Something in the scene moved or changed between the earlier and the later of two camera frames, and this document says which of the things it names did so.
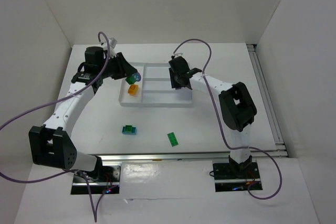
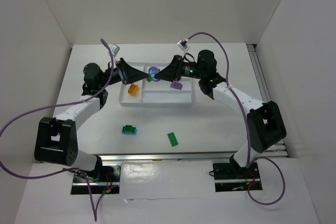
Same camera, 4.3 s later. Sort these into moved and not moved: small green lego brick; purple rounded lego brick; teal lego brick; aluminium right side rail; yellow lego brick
Moved: purple rounded lego brick
Not moved: yellow lego brick; teal lego brick; small green lego brick; aluminium right side rail
